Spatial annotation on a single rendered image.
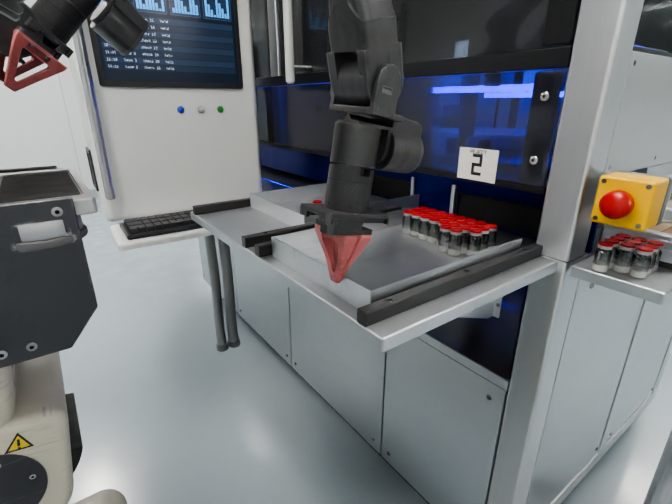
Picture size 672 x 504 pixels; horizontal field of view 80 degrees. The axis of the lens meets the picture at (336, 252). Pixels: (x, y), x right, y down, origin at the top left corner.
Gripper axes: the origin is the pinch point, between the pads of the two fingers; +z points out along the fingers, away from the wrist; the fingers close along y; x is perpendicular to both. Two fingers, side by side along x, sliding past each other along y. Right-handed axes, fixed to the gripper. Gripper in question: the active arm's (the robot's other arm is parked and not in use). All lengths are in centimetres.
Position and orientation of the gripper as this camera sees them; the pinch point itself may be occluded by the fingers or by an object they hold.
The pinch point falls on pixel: (336, 275)
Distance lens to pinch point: 53.6
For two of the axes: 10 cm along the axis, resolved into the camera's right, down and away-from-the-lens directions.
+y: 7.9, -0.5, 6.1
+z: -1.4, 9.6, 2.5
